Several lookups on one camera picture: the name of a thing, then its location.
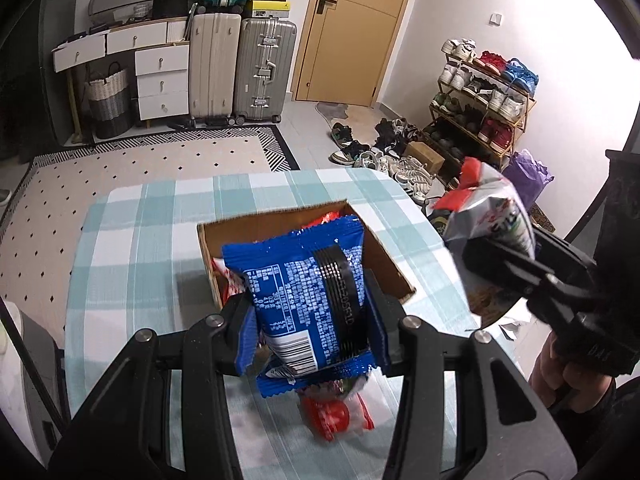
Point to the wooden shoe rack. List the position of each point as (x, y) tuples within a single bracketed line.
[(522, 125)]

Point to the small cardboard box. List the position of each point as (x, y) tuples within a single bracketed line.
[(425, 156)]

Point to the wooden door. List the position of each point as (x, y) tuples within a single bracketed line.
[(360, 35)]

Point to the red clear snack packet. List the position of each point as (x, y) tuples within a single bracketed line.
[(330, 415)]

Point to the blue snack packet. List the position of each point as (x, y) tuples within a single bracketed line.
[(295, 285)]

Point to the patterned rug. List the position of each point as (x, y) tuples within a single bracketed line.
[(125, 160)]

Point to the red gold cookie packet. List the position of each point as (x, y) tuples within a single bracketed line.
[(325, 220)]

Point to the black bag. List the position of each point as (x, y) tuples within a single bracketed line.
[(170, 6)]

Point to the grey door mat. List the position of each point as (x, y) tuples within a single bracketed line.
[(332, 112)]

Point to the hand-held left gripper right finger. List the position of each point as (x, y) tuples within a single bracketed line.
[(381, 337)]

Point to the cream suitcase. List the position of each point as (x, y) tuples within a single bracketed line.
[(215, 70)]

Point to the pile of shoes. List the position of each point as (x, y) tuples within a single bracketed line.
[(395, 160)]

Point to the white wall switch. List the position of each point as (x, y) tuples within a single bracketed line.
[(495, 18)]

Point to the brown cardboard box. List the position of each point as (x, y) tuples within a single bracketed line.
[(387, 270)]

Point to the checked tablecloth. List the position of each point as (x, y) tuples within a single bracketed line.
[(150, 260)]

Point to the white drawer cabinet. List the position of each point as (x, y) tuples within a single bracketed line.
[(160, 80)]

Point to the woven laundry basket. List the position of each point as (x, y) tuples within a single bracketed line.
[(107, 105)]

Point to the silver white snack packet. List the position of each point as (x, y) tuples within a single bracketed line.
[(490, 210)]

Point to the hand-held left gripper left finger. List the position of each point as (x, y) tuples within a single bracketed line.
[(245, 337)]

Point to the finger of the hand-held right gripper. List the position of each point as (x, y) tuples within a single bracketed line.
[(570, 262), (510, 270)]

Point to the red wafer packet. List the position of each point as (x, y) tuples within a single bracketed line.
[(225, 280)]

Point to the person's right hand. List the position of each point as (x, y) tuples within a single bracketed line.
[(555, 375)]

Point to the purple bag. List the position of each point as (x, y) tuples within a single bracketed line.
[(527, 180)]

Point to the silver suitcase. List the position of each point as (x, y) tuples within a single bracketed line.
[(265, 70)]

